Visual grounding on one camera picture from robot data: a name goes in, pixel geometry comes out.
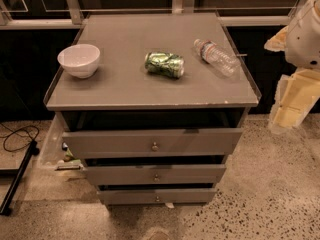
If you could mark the grey bottom drawer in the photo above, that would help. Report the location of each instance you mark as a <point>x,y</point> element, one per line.
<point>155,196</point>

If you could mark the clear plastic water bottle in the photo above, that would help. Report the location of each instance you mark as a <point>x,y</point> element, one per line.
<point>215,55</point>

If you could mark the crushed green soda can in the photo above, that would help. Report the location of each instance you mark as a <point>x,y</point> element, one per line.
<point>165,64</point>

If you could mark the black floor stand bar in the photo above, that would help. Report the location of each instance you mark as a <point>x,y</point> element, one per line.
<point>17,175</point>

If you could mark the grey top drawer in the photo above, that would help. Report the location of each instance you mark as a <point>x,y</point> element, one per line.
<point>152,143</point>

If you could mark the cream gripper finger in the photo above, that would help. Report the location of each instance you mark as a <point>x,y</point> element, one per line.
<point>277,43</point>
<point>295,97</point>

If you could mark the grey drawer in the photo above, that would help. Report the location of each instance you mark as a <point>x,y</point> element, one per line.
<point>155,196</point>
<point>152,143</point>
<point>154,174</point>

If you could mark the white ceramic bowl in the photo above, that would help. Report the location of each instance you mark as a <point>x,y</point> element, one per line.
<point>81,60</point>

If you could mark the metal railing frame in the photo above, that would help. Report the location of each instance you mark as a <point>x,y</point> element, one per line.
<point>60,14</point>

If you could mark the clutter beside cabinet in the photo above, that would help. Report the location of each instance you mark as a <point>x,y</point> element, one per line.
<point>69,162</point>

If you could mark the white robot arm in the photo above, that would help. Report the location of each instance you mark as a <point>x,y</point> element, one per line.
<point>303,37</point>

